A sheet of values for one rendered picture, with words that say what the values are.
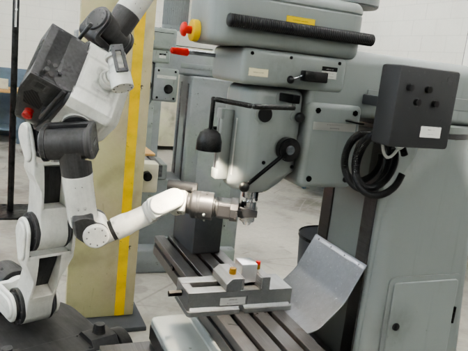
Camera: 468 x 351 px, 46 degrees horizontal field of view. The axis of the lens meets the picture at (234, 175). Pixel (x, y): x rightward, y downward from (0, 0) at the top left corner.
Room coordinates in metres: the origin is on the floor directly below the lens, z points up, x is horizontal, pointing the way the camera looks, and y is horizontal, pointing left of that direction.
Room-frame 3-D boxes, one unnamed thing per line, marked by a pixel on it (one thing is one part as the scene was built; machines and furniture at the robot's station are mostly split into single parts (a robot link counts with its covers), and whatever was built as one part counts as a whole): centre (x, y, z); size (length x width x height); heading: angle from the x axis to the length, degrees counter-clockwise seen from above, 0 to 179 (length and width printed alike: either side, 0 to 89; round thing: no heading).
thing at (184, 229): (2.15, 0.13, 1.04); 0.22 x 0.12 x 0.20; 27
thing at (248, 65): (1.68, -0.10, 1.68); 0.34 x 0.24 x 0.10; 114
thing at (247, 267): (1.63, -0.07, 1.05); 0.06 x 0.05 x 0.06; 23
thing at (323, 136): (1.74, -0.24, 1.47); 0.24 x 0.19 x 0.26; 24
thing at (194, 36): (1.57, 0.15, 1.76); 0.06 x 0.02 x 0.06; 24
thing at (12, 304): (2.02, 0.77, 0.68); 0.21 x 0.20 x 0.13; 43
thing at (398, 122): (1.48, -0.47, 1.62); 0.20 x 0.09 x 0.21; 114
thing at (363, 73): (1.86, -0.51, 1.66); 0.80 x 0.23 x 0.20; 114
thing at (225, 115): (1.62, 0.04, 1.44); 0.04 x 0.04 x 0.21; 24
